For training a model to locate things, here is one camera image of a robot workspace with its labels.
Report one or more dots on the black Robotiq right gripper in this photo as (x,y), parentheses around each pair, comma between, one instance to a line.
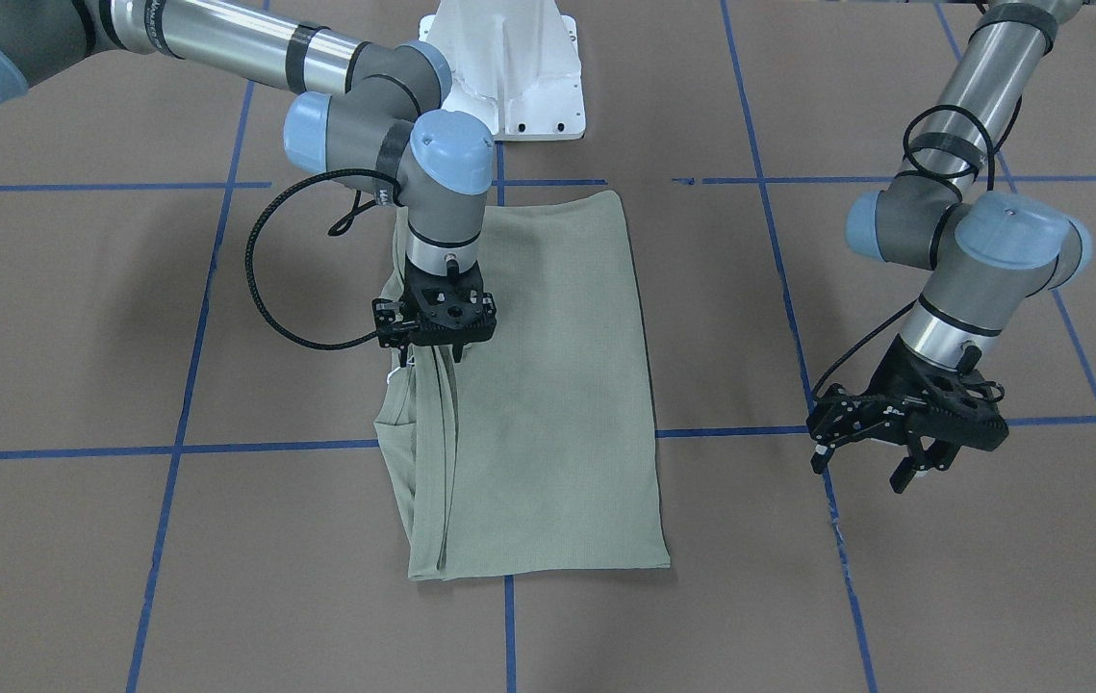
(390,319)

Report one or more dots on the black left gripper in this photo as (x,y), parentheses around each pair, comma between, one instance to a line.
(887,382)

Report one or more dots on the olive green long-sleeve shirt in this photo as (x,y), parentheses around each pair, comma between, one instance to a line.
(538,452)

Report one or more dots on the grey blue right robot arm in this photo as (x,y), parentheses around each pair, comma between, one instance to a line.
(366,116)

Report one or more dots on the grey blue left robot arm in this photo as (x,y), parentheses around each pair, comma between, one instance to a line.
(986,251)

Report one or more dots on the white string hang tag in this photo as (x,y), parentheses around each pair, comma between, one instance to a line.
(400,369)

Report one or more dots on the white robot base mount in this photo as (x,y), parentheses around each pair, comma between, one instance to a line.
(515,65)

